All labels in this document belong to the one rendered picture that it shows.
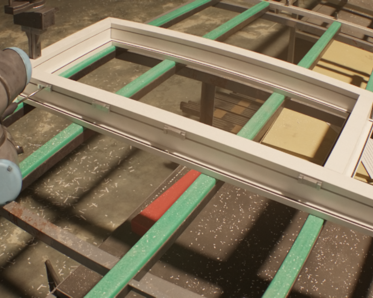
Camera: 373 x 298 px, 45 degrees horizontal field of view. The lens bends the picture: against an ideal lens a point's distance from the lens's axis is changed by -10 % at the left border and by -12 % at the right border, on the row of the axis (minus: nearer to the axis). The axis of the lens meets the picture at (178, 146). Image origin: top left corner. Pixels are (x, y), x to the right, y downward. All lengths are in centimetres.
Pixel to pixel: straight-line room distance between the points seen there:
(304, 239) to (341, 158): 20
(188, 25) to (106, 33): 269
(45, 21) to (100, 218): 114
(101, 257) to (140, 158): 167
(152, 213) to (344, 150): 52
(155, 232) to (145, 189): 146
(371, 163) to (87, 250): 97
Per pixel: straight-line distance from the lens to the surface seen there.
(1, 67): 87
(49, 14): 129
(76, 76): 144
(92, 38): 152
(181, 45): 145
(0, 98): 83
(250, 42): 399
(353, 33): 277
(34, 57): 136
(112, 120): 111
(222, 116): 225
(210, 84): 149
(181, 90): 314
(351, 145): 105
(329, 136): 164
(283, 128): 163
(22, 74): 89
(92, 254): 89
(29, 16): 131
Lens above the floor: 147
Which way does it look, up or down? 34 degrees down
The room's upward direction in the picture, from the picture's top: 3 degrees clockwise
